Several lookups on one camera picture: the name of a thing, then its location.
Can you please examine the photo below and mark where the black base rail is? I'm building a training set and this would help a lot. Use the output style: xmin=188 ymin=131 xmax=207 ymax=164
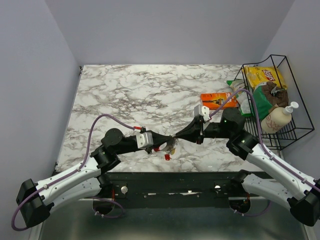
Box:
xmin=97 ymin=171 xmax=250 ymax=209

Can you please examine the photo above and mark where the white green snack bag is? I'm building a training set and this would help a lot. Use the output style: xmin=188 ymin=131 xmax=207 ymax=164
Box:
xmin=226 ymin=79 xmax=252 ymax=118

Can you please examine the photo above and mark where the red handled steel key organizer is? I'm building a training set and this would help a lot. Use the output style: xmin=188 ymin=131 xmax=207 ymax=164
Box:
xmin=153 ymin=137 xmax=179 ymax=155

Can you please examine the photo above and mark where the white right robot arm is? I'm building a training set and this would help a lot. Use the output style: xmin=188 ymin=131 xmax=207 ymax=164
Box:
xmin=175 ymin=107 xmax=320 ymax=227

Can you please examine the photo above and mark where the brown crumpled bag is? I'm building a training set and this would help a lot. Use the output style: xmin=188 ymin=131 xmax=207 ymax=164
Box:
xmin=263 ymin=81 xmax=289 ymax=108

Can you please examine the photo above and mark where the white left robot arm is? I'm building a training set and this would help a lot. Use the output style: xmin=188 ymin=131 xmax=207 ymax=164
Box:
xmin=14 ymin=128 xmax=174 ymax=229

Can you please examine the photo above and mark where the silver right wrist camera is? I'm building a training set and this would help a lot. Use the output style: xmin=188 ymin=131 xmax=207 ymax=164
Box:
xmin=193 ymin=104 xmax=211 ymax=122

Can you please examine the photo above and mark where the yellow chips bag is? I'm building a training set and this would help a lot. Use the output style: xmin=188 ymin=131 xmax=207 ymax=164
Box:
xmin=242 ymin=66 xmax=287 ymax=89

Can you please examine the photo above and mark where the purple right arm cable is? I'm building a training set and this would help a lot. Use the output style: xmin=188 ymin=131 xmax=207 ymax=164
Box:
xmin=208 ymin=88 xmax=320 ymax=217

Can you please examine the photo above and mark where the cream lotion pump bottle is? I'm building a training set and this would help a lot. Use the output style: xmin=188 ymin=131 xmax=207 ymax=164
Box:
xmin=261 ymin=101 xmax=299 ymax=134

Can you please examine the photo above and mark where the black wire rack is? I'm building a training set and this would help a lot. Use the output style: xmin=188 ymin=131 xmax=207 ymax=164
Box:
xmin=234 ymin=54 xmax=315 ymax=151

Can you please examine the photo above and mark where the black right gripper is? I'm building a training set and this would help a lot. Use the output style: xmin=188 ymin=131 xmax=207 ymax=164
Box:
xmin=175 ymin=116 xmax=233 ymax=145

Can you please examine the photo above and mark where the red key tag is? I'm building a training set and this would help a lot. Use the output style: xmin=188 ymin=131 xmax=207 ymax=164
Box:
xmin=164 ymin=154 xmax=171 ymax=161

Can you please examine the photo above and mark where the orange razor box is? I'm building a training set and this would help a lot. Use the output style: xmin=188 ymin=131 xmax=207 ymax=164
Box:
xmin=200 ymin=92 xmax=239 ymax=110

